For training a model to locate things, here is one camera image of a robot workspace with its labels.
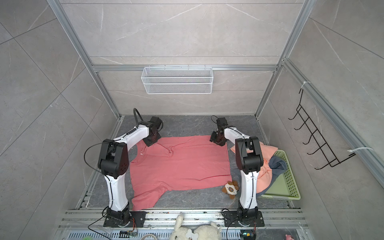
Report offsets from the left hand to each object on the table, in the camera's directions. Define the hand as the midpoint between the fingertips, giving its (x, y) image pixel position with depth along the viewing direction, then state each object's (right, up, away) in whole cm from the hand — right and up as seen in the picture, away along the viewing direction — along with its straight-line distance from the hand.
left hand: (155, 137), depth 99 cm
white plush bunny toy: (+34, -38, -36) cm, 63 cm away
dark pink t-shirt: (+14, -16, -5) cm, 22 cm away
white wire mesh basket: (+16, +39, +3) cm, 42 cm away
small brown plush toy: (+47, -27, -18) cm, 58 cm away
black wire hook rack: (+82, +5, -32) cm, 88 cm away
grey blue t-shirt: (+78, -17, -10) cm, 80 cm away
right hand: (+40, -2, +6) cm, 41 cm away
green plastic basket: (+79, -27, -14) cm, 85 cm away
